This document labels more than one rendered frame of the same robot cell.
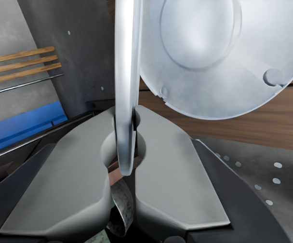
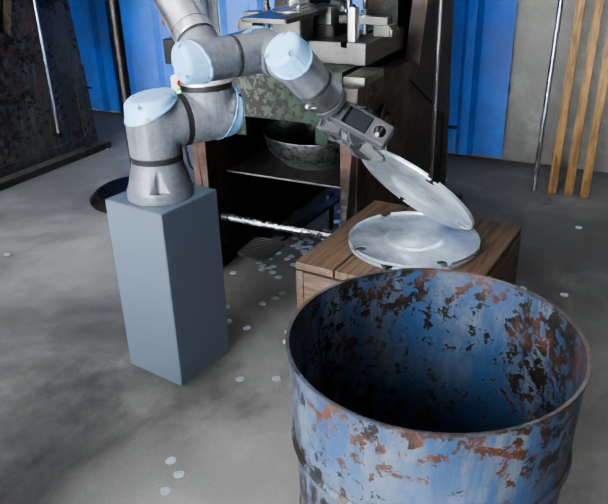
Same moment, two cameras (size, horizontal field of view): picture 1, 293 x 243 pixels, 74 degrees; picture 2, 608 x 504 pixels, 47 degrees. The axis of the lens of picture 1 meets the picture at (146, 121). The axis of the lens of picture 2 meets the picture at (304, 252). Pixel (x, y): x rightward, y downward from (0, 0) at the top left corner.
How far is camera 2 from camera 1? 1.35 m
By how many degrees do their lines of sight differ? 13
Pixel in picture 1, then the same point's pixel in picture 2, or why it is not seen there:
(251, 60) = (376, 246)
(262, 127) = (334, 243)
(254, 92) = (358, 242)
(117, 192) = (318, 154)
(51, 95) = (517, 150)
